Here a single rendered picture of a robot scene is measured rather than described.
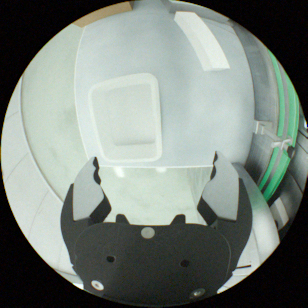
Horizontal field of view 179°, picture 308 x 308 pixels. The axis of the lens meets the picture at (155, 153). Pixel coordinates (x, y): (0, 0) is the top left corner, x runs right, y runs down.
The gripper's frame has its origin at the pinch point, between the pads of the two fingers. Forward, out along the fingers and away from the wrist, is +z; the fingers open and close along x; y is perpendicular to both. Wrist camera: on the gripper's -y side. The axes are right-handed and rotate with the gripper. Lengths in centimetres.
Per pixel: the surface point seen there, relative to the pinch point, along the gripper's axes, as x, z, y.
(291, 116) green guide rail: 40.3, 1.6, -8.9
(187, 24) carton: 10.4, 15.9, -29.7
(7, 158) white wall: -319, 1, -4
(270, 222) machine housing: 33.5, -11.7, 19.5
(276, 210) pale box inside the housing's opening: 57, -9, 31
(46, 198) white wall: -302, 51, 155
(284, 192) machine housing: 63, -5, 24
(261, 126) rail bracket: 29.0, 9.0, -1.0
